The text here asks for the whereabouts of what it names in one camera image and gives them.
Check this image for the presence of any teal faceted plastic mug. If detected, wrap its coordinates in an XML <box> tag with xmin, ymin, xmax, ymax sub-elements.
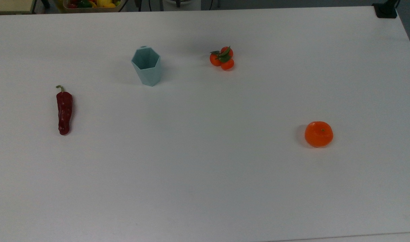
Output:
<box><xmin>131</xmin><ymin>46</ymin><xmax>162</xmax><ymax>87</ymax></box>

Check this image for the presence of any small tangerine cluster with leaves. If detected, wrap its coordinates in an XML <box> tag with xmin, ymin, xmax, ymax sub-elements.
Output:
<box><xmin>210</xmin><ymin>46</ymin><xmax>235</xmax><ymax>71</ymax></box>

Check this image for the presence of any large orange mandarin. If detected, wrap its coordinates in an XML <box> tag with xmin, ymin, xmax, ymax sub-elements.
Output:
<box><xmin>304</xmin><ymin>121</ymin><xmax>334</xmax><ymax>148</ymax></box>

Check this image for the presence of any red chili pepper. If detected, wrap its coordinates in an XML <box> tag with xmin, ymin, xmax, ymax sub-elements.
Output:
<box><xmin>55</xmin><ymin>85</ymin><xmax>74</xmax><ymax>136</ymax></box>

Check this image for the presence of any bin of toy vegetables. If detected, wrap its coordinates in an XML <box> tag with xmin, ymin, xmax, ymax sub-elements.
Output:
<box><xmin>61</xmin><ymin>0</ymin><xmax>127</xmax><ymax>13</ymax></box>

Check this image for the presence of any black clamp base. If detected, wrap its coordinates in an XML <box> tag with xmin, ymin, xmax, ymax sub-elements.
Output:
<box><xmin>372</xmin><ymin>0</ymin><xmax>400</xmax><ymax>19</ymax></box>

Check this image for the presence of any wooden side table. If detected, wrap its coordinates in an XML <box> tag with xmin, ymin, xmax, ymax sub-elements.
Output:
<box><xmin>0</xmin><ymin>0</ymin><xmax>37</xmax><ymax>15</ymax></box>

